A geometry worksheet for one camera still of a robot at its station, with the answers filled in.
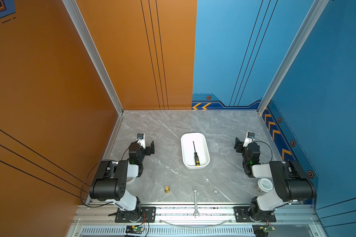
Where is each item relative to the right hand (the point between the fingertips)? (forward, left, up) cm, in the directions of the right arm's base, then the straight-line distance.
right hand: (242, 139), depth 93 cm
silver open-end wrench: (-38, +31, -10) cm, 50 cm away
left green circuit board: (-46, +61, -9) cm, 77 cm away
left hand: (0, +62, 0) cm, 62 cm away
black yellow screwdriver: (-11, +29, -6) cm, 32 cm away
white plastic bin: (-1, +25, -9) cm, 27 cm away
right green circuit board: (-46, -2, -9) cm, 47 cm away
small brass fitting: (-29, +46, -6) cm, 55 cm away
